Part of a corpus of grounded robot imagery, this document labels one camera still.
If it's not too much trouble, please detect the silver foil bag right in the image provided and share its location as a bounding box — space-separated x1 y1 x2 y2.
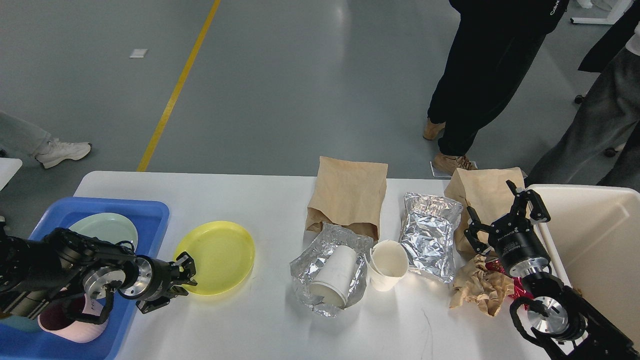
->
398 193 463 284

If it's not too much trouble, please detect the person with white sneaker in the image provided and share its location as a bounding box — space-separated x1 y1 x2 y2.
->
0 111 92 169

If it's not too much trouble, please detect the brown paper bag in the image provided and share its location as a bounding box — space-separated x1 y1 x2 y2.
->
444 167 525 260
305 156 389 242

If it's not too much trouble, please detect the brown paper bag middle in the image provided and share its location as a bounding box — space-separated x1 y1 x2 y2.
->
305 156 389 242

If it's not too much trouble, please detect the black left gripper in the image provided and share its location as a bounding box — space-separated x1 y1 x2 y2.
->
118 251 198 314

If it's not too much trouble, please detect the white furniture base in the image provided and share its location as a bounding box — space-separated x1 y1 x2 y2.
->
569 0 634 26

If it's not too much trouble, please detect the cream plastic bin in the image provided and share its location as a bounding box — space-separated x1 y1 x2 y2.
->
531 184 640 348

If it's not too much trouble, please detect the pink mug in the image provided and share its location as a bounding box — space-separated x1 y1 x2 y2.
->
37 294 109 344

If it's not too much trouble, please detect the white paper cup lying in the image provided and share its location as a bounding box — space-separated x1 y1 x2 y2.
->
308 244 357 309

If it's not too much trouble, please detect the white side table corner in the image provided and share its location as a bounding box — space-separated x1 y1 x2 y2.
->
0 157 23 191

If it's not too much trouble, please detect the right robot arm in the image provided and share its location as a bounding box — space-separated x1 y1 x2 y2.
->
464 180 639 360

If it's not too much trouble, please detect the teal green mug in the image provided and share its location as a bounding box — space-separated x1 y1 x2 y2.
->
0 312 42 333

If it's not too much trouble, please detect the crumpled brown paper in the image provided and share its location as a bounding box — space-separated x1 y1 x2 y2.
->
449 254 515 317

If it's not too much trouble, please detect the pale green plate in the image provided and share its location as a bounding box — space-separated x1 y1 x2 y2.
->
69 212 138 250

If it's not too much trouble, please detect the blue plastic tray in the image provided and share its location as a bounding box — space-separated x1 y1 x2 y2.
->
0 197 170 360

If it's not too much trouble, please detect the yellow plastic plate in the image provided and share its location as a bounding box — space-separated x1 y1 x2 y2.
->
174 220 256 296

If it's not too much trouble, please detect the person in grey trousers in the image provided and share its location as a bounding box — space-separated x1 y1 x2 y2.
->
525 1 640 191

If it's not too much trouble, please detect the white paper cup upright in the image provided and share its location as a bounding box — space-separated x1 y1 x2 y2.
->
366 240 409 292

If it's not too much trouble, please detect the red wrapper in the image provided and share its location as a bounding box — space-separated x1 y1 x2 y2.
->
485 257 534 300

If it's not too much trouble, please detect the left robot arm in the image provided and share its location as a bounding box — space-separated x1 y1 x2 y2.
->
0 227 198 325

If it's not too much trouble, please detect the person in black clothes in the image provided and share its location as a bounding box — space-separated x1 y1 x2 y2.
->
423 0 569 176

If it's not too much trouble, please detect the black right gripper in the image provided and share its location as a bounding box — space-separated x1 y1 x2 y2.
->
464 180 551 278

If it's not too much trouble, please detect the brown paper bag right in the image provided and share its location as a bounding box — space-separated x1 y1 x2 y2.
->
444 167 525 260

